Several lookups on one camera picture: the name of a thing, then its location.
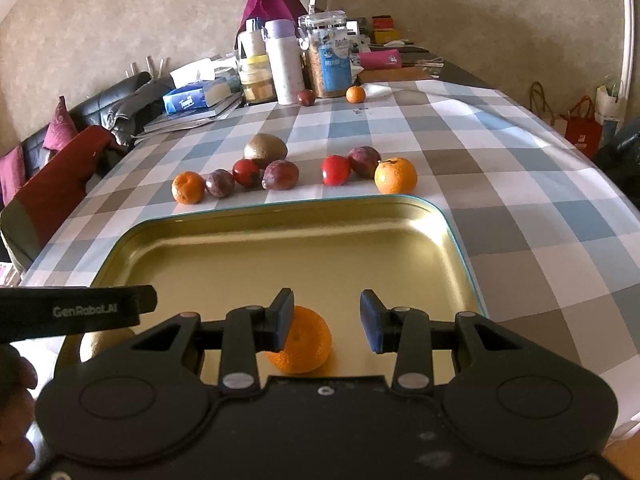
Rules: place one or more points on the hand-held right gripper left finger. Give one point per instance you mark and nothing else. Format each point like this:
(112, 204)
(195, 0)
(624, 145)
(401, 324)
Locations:
(284, 321)

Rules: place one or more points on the red tomato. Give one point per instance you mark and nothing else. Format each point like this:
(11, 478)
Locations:
(335, 170)
(245, 172)

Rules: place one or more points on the person's left hand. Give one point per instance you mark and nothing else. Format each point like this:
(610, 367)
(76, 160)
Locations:
(15, 390)

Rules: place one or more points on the white bottle with purple lid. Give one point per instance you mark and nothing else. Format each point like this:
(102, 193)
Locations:
(283, 62)

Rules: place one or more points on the glass jar with yellow lid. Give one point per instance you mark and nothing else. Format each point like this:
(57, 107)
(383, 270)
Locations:
(257, 80)

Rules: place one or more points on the stack of books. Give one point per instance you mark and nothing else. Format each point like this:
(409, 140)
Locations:
(190, 117)

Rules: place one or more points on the checked tablecloth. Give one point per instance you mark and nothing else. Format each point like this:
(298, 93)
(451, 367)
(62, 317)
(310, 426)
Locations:
(500, 185)

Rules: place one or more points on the orange mandarin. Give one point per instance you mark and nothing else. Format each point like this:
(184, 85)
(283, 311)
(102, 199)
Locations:
(188, 188)
(307, 342)
(355, 94)
(395, 176)

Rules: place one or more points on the magenta cushion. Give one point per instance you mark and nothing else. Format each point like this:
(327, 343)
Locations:
(60, 125)
(12, 172)

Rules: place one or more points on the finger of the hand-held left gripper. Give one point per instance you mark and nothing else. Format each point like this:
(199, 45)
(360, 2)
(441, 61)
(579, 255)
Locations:
(75, 310)

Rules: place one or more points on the white plastic bottle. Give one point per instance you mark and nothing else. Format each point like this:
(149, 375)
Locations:
(251, 37)

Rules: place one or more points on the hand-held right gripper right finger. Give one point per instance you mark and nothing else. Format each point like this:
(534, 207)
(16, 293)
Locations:
(371, 322)

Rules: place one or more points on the orange box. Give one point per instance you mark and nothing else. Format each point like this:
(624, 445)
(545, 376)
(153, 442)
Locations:
(384, 22)

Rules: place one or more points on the blue tissue pack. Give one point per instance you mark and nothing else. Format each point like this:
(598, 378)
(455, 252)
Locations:
(187, 101)

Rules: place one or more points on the red shopping bag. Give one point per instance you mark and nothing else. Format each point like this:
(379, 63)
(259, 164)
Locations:
(582, 127)

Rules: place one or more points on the clear jar with blue label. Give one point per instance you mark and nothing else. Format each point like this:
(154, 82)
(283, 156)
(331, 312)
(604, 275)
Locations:
(327, 55)

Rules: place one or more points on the white shopping bag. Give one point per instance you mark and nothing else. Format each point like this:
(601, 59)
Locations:
(607, 100)

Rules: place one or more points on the black leather sofa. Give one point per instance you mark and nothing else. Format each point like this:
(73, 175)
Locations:
(85, 110)

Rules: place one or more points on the white tissue paper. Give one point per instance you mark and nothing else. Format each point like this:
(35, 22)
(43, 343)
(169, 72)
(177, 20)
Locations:
(200, 70)

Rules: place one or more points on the brown kiwi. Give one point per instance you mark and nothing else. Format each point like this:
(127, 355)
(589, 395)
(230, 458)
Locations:
(107, 345)
(267, 147)

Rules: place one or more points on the wooden cutting board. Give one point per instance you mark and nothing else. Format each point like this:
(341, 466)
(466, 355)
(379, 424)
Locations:
(395, 74)

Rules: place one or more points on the gold metal tray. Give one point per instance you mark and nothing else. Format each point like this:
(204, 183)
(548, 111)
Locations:
(250, 250)

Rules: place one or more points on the grey jacket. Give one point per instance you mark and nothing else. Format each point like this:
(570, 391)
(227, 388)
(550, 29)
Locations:
(130, 107)

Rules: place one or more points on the dark purple plum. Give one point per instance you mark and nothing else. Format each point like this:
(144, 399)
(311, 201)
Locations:
(280, 175)
(220, 183)
(365, 160)
(306, 97)

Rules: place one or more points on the pink pouch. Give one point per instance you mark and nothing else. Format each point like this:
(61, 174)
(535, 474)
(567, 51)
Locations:
(380, 58)

